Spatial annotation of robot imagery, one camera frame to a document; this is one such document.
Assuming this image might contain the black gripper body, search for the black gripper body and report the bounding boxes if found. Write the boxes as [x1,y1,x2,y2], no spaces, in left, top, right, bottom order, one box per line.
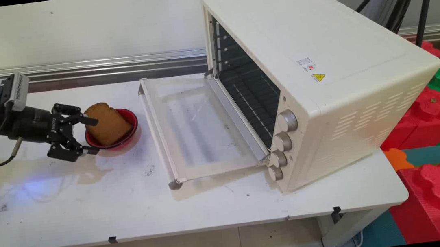
[0,101,63,149]

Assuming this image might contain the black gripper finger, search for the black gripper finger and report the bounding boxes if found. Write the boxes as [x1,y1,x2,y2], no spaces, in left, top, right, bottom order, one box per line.
[51,99,100,131]
[44,128,101,165]

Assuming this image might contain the cream glass oven door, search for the cream glass oven door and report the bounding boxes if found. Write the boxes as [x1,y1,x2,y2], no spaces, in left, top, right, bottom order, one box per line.
[136,66,272,193]

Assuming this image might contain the brown bread slice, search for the brown bread slice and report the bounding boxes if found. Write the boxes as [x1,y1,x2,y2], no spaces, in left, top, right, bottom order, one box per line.
[82,99,135,149]

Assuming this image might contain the red bowl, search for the red bowl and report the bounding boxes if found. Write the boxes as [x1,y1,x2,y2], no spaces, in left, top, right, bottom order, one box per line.
[82,107,142,155]

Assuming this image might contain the large silver oven knob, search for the large silver oven knob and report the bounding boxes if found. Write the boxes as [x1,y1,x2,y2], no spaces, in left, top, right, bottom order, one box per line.
[276,109,299,135]

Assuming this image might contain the white specification label sticker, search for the white specification label sticker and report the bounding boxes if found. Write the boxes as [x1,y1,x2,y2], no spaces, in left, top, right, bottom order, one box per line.
[296,57,318,74]

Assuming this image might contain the cream toaster oven body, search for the cream toaster oven body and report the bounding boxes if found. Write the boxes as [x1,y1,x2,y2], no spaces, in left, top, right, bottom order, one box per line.
[200,0,440,201]

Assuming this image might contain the teal foam block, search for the teal foam block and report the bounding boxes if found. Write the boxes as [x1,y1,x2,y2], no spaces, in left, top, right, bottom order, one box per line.
[355,208,407,247]

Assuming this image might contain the orange foam block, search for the orange foam block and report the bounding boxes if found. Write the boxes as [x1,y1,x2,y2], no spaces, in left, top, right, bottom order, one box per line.
[383,146,416,173]

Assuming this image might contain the red foam building block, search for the red foam building block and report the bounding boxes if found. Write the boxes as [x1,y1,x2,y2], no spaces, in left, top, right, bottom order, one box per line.
[375,84,440,152]

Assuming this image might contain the small red foam block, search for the small red foam block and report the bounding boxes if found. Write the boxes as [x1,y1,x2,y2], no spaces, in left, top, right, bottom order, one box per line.
[410,37,440,61]

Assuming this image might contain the teal foam mat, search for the teal foam mat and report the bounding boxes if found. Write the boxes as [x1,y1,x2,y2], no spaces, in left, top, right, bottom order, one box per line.
[401,144,440,169]

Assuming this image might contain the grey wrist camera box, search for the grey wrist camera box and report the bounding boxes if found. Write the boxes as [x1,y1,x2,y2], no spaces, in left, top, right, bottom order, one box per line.
[1,71,33,114]

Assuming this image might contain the aluminium wall rail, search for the aluminium wall rail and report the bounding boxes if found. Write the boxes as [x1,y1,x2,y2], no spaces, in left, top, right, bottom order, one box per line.
[0,22,440,87]

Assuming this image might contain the dark wire oven rack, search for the dark wire oven rack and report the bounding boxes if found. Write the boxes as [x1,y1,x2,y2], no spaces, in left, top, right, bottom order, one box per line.
[218,61,287,153]

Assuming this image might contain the white table leg frame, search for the white table leg frame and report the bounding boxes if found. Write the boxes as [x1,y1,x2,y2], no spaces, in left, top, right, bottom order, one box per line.
[316,203,397,247]

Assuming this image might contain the white floor cable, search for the white floor cable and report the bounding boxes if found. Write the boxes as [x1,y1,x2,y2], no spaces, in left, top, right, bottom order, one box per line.
[295,228,365,247]

